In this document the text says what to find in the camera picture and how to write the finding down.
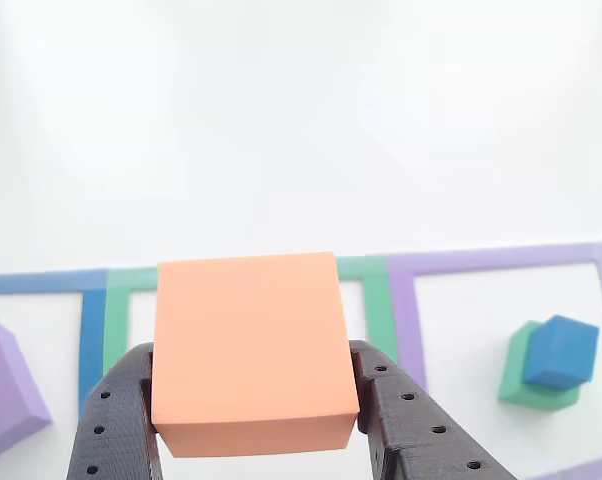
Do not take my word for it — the small blue cube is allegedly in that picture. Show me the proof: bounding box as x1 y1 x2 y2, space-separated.
522 314 601 391

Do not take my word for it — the purple tape square frame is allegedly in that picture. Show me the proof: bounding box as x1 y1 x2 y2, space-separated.
386 242 602 480

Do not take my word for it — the blue tape square frame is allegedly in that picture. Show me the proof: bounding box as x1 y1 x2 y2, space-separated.
0 268 110 416

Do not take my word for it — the green cube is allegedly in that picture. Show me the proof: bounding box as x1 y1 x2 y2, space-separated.
498 320 582 412

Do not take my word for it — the orange square block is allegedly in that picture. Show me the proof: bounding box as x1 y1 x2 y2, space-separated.
150 251 361 459

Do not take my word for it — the purple square block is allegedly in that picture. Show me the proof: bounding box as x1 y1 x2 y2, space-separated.
0 319 53 462

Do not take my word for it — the green tape square frame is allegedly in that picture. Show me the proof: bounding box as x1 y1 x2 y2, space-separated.
103 255 400 381

